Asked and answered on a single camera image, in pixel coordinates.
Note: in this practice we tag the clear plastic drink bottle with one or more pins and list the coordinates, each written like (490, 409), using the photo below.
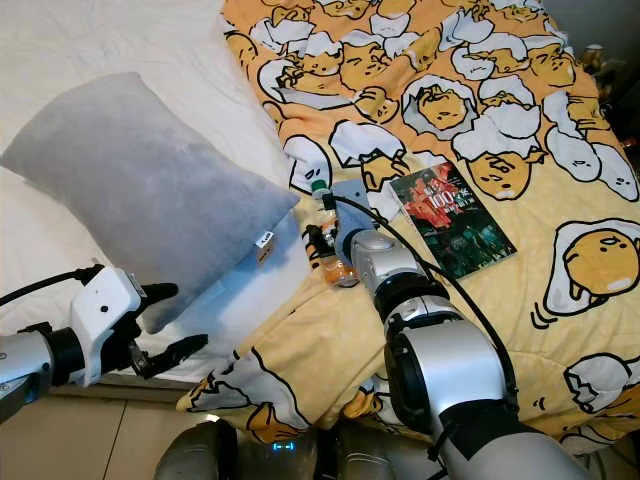
(320, 203)

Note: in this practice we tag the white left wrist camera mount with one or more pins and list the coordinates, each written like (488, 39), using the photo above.
(105, 300)

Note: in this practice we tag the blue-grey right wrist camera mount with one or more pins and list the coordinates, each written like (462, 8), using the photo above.
(352, 200)

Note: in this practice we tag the grey robot torso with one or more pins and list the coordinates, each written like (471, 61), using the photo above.
(190, 455)

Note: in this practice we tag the dark red green book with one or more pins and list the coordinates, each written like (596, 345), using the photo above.
(450, 220)

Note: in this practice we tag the yellow cartoon egg blanket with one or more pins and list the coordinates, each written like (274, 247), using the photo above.
(420, 60)

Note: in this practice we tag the grey plush pillow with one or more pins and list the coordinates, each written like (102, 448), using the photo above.
(140, 180)

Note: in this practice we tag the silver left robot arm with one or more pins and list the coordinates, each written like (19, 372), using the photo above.
(25, 370)

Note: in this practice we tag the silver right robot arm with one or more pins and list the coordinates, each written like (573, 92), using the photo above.
(450, 370)

